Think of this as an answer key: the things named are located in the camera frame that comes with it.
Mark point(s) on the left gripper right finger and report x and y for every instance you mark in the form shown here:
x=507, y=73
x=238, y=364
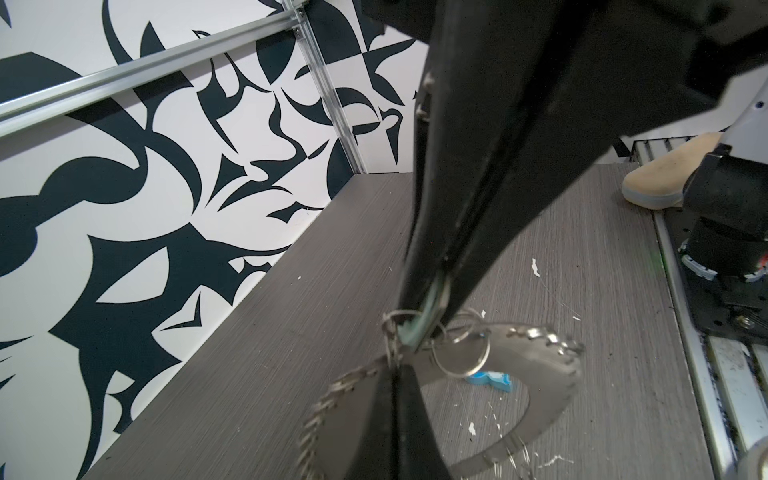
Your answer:
x=417, y=454

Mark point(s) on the pale green key tag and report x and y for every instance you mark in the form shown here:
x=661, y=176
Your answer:
x=414, y=332

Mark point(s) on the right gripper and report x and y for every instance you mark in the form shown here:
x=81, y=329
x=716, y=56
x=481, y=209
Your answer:
x=567, y=78

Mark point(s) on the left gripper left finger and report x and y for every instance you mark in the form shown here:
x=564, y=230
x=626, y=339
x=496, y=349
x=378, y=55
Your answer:
x=377, y=454

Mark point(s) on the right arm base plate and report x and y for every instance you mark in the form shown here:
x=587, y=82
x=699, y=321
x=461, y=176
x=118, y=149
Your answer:
x=724, y=276

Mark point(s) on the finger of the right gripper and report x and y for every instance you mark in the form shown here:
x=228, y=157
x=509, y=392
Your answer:
x=451, y=156

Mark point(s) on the beige foam pad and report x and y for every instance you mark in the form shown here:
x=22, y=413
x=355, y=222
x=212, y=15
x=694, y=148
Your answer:
x=660, y=184

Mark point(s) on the blue robot toy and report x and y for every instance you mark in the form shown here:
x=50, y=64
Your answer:
x=498, y=380

